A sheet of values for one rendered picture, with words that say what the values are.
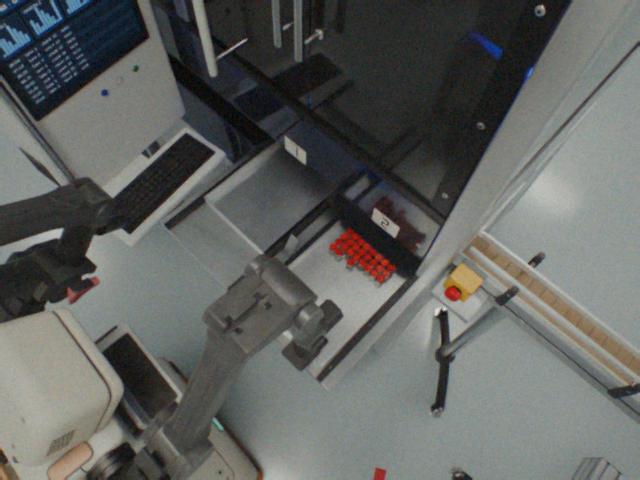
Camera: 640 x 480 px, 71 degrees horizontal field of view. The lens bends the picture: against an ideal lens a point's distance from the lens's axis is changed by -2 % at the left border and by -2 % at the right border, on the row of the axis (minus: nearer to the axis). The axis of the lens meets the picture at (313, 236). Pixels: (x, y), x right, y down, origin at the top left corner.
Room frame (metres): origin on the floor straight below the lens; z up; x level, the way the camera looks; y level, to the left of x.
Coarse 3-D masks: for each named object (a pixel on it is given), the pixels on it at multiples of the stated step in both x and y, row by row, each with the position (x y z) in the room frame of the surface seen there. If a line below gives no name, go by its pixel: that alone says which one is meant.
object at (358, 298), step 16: (336, 224) 0.64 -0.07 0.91; (320, 240) 0.59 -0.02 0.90; (304, 256) 0.54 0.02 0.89; (320, 256) 0.55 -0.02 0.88; (304, 272) 0.50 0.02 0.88; (320, 272) 0.50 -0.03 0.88; (336, 272) 0.50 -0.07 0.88; (352, 272) 0.50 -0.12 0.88; (320, 288) 0.45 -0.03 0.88; (336, 288) 0.45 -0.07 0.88; (352, 288) 0.46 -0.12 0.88; (368, 288) 0.46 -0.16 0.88; (384, 288) 0.46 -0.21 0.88; (320, 304) 0.41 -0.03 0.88; (336, 304) 0.41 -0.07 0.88; (352, 304) 0.41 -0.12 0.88; (368, 304) 0.41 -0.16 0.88; (352, 320) 0.36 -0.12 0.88; (368, 320) 0.36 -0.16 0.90; (336, 336) 0.32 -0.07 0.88; (352, 336) 0.31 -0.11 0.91; (320, 352) 0.27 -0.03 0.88; (336, 352) 0.27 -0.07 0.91; (320, 368) 0.23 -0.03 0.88
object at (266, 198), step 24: (264, 168) 0.85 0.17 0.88; (288, 168) 0.85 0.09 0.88; (216, 192) 0.74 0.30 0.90; (240, 192) 0.75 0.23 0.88; (264, 192) 0.76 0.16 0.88; (288, 192) 0.76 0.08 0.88; (312, 192) 0.77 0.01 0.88; (336, 192) 0.77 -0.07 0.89; (240, 216) 0.67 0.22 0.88; (264, 216) 0.67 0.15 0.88; (288, 216) 0.68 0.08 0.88; (264, 240) 0.59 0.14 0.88
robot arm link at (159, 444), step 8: (160, 432) 0.04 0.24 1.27; (152, 440) 0.03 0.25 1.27; (160, 440) 0.03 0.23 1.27; (144, 448) 0.01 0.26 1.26; (152, 448) 0.02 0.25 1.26; (160, 448) 0.02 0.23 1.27; (168, 448) 0.02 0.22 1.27; (136, 456) 0.00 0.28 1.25; (144, 456) 0.00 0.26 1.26; (152, 456) 0.00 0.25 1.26; (160, 456) 0.00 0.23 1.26; (168, 456) 0.00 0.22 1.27; (176, 456) 0.01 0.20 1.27; (144, 464) -0.01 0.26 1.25; (152, 464) -0.01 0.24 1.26; (160, 464) -0.01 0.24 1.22; (168, 464) -0.01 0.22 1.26; (152, 472) -0.02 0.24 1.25; (160, 472) -0.02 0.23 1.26
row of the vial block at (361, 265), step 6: (336, 240) 0.58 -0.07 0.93; (342, 246) 0.56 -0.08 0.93; (348, 252) 0.55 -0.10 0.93; (348, 258) 0.54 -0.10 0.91; (354, 258) 0.53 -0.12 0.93; (354, 264) 0.52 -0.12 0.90; (360, 264) 0.51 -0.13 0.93; (360, 270) 0.51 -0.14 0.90; (366, 270) 0.49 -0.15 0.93; (372, 270) 0.49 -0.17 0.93; (366, 276) 0.49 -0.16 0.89; (372, 276) 0.48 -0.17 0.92; (378, 276) 0.48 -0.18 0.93; (372, 282) 0.48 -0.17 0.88; (378, 282) 0.46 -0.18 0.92
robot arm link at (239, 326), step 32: (256, 288) 0.19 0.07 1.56; (288, 288) 0.20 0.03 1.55; (224, 320) 0.15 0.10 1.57; (256, 320) 0.15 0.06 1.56; (288, 320) 0.16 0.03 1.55; (224, 352) 0.12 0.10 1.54; (256, 352) 0.12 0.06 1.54; (192, 384) 0.09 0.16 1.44; (224, 384) 0.09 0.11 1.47; (160, 416) 0.06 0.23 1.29; (192, 416) 0.06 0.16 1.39; (192, 448) 0.02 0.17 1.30
